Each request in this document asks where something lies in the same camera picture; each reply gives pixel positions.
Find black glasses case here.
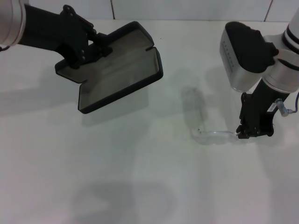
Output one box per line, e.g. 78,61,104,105
54,21,164,114

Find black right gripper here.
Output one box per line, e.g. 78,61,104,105
236,79,285,140

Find clear transparent glasses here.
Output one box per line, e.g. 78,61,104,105
190,127,239,146

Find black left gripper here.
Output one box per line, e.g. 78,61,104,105
18,4,114,70

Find silver right arm cable connector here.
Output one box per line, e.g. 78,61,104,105
275,98,290,116

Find thin dark right arm cable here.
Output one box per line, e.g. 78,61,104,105
288,91,299,115

